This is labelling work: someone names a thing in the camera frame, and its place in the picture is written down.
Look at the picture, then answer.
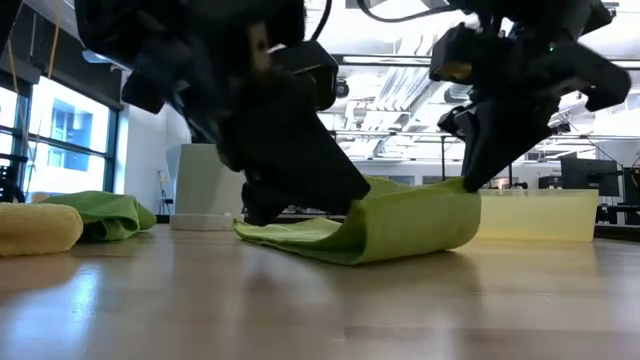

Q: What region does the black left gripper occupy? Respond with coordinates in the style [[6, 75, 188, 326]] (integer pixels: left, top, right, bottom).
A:
[[74, 0, 371, 215]]

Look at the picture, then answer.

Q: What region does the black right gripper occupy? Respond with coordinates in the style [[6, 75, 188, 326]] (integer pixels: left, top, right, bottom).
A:
[[437, 27, 631, 194]]

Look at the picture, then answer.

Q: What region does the green microfiber towel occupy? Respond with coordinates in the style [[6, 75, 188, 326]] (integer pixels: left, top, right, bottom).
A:
[[39, 190, 158, 243], [233, 175, 482, 267]]

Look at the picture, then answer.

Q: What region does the yellow microfiber towel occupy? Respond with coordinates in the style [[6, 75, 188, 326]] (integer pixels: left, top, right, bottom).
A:
[[0, 202, 85, 259]]

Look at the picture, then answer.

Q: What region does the yellow translucent plastic basket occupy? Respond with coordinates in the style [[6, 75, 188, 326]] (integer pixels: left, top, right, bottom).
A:
[[474, 188, 600, 244]]

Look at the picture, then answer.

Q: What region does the white faceted plant pot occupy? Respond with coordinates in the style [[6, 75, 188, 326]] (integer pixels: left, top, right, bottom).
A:
[[167, 143, 247, 232]]

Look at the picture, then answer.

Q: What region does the black computer monitor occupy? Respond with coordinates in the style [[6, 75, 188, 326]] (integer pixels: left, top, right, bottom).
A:
[[622, 167, 640, 226], [559, 157, 621, 198]]

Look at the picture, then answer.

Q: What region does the large glass window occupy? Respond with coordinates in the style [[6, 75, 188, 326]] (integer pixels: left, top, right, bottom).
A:
[[0, 74, 121, 204]]

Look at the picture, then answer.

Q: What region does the ceiling light strip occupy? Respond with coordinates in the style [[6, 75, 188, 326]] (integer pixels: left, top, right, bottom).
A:
[[82, 49, 121, 65]]

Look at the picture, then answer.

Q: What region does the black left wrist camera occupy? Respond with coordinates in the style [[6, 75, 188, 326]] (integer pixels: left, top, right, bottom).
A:
[[272, 40, 340, 112]]

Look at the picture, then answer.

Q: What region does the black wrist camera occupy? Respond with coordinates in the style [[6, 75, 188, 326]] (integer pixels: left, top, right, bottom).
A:
[[428, 22, 484, 84], [272, 40, 340, 112]]

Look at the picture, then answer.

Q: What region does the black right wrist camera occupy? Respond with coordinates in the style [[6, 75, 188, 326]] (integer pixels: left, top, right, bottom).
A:
[[428, 22, 484, 84]]

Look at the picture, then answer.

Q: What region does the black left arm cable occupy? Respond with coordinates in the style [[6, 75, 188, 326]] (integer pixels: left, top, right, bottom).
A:
[[309, 0, 334, 41]]

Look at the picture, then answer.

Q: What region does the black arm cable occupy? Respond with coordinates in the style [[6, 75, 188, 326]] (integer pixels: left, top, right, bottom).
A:
[[309, 0, 334, 41], [357, 0, 454, 25]]

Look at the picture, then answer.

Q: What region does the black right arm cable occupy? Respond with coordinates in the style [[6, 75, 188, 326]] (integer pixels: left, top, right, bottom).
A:
[[357, 0, 454, 25]]

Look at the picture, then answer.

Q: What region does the black aluminium table frame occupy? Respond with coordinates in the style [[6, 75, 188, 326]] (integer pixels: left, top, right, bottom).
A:
[[155, 213, 640, 242]]

